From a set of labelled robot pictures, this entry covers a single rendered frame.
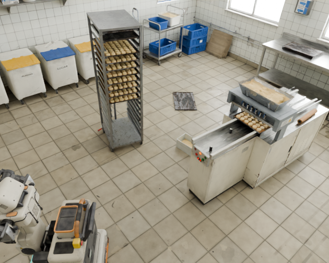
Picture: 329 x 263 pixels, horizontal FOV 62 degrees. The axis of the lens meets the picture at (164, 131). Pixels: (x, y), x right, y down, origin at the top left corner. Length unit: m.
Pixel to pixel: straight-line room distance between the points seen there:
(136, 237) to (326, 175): 2.78
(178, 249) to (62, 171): 1.87
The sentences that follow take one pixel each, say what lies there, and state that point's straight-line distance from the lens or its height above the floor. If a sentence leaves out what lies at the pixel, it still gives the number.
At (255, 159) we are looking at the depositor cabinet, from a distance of 3.48.
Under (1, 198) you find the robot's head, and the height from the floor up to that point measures 1.31.
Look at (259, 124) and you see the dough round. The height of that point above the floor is 0.92.
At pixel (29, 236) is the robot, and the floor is 0.84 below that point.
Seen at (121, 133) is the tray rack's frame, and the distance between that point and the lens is 4.20.
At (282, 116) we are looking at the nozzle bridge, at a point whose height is 1.18.
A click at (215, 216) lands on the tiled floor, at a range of 3.46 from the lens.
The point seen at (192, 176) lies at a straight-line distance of 3.33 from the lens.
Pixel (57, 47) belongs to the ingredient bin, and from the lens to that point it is 5.64.
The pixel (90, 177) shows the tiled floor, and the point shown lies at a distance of 3.82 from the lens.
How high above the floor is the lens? 2.81
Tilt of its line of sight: 39 degrees down
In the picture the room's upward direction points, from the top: 3 degrees clockwise
